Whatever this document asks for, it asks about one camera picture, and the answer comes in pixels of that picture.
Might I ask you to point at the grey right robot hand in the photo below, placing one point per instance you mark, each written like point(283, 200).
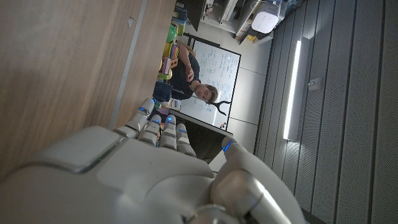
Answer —
point(130, 174)

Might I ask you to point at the black computer monitor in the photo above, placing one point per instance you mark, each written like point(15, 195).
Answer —
point(203, 140)

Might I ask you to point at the dark blue box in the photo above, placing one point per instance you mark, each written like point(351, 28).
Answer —
point(162, 91)

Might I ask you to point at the man in dark t-shirt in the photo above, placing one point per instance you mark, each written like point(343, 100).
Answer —
point(186, 79)

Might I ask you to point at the black forked stand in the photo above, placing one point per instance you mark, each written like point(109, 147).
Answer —
point(222, 105)

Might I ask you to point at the colourful toy stack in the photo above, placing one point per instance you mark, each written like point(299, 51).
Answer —
point(168, 63)

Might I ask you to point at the long white ceiling light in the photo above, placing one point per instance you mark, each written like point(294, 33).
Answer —
point(291, 90)

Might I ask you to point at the white shelf unit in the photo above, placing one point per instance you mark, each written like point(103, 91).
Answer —
point(231, 15)

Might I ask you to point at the white air purifier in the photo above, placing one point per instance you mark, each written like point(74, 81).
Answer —
point(265, 15)

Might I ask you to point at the whiteboard with black frame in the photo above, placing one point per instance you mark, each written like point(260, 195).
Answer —
point(217, 81)

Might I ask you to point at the grey wall switch plate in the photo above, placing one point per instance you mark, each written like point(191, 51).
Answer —
point(314, 84)

